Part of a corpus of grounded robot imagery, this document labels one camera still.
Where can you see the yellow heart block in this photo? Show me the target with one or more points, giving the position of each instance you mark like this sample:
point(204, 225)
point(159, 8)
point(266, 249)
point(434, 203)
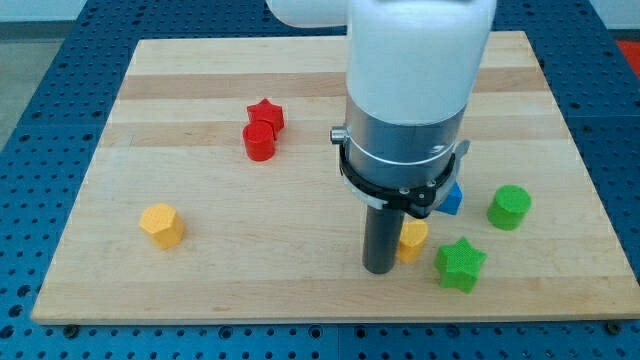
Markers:
point(412, 239)

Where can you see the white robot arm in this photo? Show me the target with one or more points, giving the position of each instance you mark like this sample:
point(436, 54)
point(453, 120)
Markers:
point(411, 68)

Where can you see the yellow hexagon block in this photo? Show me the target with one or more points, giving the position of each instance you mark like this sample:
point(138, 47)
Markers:
point(162, 225)

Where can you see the red cylinder block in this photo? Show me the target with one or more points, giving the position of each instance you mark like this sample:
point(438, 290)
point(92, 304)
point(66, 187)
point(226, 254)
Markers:
point(259, 141)

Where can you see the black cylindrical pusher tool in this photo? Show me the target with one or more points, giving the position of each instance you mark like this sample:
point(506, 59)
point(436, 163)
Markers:
point(381, 238)

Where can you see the red star block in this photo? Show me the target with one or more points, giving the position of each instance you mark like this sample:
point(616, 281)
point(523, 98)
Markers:
point(269, 113)

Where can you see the wooden board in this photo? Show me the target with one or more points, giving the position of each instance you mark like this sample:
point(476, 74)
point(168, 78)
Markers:
point(280, 241)

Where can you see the blue block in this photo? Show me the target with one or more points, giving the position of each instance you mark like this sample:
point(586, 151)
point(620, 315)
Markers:
point(452, 203)

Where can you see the green star block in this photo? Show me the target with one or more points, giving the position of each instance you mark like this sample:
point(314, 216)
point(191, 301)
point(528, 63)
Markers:
point(459, 265)

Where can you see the green cylinder block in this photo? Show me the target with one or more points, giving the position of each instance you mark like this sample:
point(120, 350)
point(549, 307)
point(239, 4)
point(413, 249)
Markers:
point(509, 206)

